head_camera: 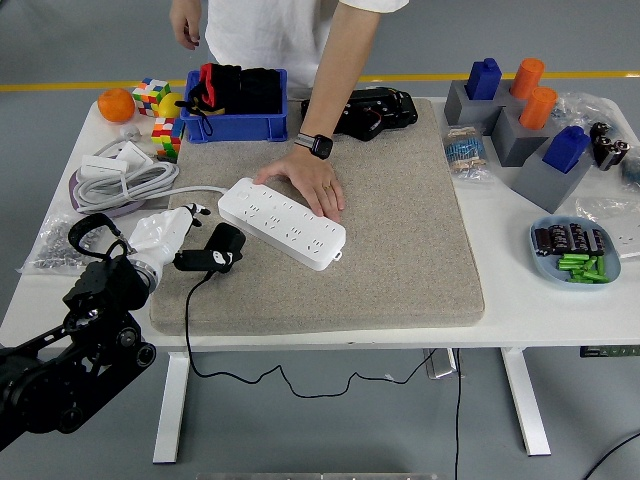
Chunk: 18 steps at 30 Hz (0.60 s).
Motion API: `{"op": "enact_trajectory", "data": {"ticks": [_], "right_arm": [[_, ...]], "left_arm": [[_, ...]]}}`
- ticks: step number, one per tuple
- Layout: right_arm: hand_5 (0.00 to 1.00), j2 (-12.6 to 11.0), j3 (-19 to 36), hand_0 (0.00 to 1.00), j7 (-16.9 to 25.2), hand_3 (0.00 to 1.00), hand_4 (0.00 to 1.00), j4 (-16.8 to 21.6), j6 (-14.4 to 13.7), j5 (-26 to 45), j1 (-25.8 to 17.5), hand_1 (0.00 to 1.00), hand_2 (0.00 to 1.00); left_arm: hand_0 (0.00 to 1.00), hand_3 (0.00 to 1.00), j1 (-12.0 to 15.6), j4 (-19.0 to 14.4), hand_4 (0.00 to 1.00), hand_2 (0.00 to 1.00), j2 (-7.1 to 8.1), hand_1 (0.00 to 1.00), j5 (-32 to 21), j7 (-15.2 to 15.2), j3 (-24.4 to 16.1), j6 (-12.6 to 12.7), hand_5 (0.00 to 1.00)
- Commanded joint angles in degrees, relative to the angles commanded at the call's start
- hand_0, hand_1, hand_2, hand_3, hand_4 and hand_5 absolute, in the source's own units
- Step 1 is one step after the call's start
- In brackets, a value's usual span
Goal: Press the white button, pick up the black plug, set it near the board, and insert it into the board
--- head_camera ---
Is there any grey block holder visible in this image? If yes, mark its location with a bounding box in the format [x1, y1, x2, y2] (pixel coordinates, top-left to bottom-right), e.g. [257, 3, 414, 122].
[509, 144, 594, 214]
[492, 94, 557, 168]
[443, 79, 507, 136]

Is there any person's left hand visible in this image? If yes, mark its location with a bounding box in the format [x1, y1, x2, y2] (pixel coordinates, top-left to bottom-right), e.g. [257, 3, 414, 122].
[253, 147, 346, 224]

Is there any black wrist watch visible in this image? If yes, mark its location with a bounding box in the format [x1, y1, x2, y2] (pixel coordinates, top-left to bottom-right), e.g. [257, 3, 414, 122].
[293, 132, 335, 161]

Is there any blue plastic bin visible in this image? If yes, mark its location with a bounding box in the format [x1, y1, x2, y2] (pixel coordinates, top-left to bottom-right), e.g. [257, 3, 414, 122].
[179, 68, 290, 145]

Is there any white table leg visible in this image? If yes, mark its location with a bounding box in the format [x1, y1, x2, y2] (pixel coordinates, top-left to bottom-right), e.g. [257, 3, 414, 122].
[152, 351, 192, 464]
[501, 347, 553, 457]

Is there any silver box under table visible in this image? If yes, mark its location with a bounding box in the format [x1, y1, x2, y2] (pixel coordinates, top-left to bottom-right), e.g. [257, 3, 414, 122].
[423, 348, 466, 380]

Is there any table control panel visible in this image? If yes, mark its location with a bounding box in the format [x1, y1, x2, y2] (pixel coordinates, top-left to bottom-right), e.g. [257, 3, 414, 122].
[579, 344, 640, 359]

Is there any grey-brown mat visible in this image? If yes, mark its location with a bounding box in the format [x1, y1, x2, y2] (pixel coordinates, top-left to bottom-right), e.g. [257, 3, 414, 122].
[149, 97, 487, 336]

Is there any orange cylinder peg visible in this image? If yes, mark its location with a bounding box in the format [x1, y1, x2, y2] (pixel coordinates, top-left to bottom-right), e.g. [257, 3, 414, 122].
[518, 86, 558, 131]
[509, 57, 545, 100]

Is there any clear plastic bag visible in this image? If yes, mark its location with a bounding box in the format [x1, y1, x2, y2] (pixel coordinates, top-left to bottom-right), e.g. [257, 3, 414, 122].
[552, 91, 626, 131]

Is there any white coiled power cable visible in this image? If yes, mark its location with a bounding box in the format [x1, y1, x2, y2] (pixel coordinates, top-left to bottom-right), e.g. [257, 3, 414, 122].
[73, 160, 231, 214]

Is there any black capacitor cluster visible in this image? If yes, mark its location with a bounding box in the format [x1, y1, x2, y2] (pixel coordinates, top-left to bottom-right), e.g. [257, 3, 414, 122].
[589, 122, 630, 172]

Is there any black device housing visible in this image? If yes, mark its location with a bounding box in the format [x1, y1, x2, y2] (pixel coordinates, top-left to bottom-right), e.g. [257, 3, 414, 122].
[299, 86, 419, 143]

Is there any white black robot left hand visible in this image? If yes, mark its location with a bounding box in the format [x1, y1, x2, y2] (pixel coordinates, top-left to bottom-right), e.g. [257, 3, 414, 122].
[127, 202, 245, 286]

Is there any black floor cable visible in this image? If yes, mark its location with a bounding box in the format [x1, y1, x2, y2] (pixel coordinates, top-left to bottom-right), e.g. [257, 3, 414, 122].
[584, 432, 640, 480]

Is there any white power strip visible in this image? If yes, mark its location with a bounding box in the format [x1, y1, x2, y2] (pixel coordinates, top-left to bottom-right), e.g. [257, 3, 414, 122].
[217, 177, 348, 272]

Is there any black red fabric bundle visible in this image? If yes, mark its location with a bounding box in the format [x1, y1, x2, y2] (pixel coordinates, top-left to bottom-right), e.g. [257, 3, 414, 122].
[174, 62, 242, 138]

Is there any white round plug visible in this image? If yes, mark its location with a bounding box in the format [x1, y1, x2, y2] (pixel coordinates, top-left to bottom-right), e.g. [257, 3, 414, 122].
[92, 123, 142, 157]

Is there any colourful puzzle cube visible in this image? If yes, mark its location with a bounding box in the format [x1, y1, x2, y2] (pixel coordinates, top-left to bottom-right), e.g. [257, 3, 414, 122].
[131, 77, 172, 118]
[151, 116, 186, 162]

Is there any clear bag of screws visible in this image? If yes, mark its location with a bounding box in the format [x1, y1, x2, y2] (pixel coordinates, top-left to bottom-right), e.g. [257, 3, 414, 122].
[17, 212, 109, 277]

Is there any light blue dish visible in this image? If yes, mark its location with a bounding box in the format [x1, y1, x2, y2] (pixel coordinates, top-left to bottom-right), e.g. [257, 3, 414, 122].
[529, 214, 622, 292]

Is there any thin black plug cord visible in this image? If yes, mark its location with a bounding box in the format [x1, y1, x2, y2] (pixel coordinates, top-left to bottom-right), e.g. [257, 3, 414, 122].
[184, 271, 441, 400]

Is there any bag of blue parts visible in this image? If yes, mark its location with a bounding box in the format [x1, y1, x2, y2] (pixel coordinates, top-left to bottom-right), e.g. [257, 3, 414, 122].
[622, 154, 640, 189]

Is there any orange fruit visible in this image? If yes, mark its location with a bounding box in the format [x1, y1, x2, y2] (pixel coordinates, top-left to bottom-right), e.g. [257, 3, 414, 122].
[97, 88, 137, 124]

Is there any black foam stack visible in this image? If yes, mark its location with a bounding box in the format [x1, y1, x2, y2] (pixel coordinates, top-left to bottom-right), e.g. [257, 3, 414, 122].
[238, 67, 282, 115]

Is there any hanging black cable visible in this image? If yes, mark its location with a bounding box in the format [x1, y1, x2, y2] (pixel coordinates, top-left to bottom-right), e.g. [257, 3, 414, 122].
[452, 348, 464, 480]

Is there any white flat box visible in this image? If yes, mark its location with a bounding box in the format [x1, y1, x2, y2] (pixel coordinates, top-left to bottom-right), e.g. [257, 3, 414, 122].
[79, 154, 129, 180]

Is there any black plug adapter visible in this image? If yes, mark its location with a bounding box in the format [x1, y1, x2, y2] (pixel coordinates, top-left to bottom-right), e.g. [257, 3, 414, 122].
[202, 223, 247, 275]

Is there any person's right hand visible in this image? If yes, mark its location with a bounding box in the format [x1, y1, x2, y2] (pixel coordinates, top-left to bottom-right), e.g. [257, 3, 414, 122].
[168, 2, 203, 51]

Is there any blue square peg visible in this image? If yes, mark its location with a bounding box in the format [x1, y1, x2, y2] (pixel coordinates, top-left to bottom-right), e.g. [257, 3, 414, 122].
[465, 57, 503, 101]
[542, 124, 591, 175]

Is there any clear bag of resistors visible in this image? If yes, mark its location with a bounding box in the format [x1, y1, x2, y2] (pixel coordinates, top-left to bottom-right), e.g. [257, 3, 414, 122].
[442, 123, 496, 184]

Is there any yellow lemon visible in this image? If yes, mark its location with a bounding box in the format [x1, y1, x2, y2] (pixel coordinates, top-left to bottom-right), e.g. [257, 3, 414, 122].
[158, 92, 185, 119]

